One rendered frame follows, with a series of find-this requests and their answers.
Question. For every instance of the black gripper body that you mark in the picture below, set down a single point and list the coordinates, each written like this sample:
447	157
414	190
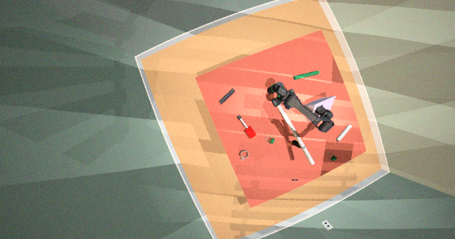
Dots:
277	101

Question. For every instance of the white cylinder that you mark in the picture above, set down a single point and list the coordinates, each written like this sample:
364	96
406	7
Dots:
344	132

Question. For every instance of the green cylinder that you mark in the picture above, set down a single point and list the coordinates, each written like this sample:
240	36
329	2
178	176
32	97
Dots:
306	75

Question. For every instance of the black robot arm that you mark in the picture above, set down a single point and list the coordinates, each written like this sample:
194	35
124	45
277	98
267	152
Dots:
291	100

